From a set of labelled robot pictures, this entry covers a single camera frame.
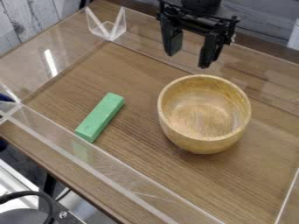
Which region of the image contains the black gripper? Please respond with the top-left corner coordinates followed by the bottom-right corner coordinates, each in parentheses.
top-left (156, 0), bottom-right (241, 69)

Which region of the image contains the green rectangular block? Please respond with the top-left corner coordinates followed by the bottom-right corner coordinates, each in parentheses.
top-left (75, 93), bottom-right (126, 143)

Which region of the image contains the light brown wooden bowl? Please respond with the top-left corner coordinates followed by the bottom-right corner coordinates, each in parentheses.
top-left (156, 74), bottom-right (253, 154)

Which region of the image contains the black table leg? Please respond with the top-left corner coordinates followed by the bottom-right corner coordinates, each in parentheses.
top-left (43, 174), bottom-right (58, 196)

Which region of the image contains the clear acrylic enclosure wall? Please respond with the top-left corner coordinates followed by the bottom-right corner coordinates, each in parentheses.
top-left (0, 0), bottom-right (299, 224)

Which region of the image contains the black metal bracket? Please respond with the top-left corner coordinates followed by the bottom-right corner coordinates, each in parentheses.
top-left (38, 196), bottom-right (87, 224)

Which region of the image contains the black cable loop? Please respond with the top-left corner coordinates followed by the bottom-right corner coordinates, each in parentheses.
top-left (0, 190), bottom-right (56, 224)

